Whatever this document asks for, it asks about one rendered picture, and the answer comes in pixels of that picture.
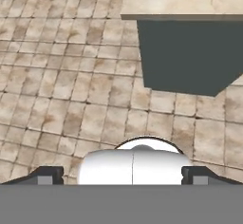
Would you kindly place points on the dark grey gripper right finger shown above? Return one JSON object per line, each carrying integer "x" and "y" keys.
{"x": 196, "y": 171}

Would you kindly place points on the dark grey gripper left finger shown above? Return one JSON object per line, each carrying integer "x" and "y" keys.
{"x": 47, "y": 172}

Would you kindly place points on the white round black-rimmed object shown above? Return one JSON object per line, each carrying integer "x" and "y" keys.
{"x": 133, "y": 167}

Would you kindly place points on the dark grey kitchen island cupboard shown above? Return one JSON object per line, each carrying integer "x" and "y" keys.
{"x": 190, "y": 57}

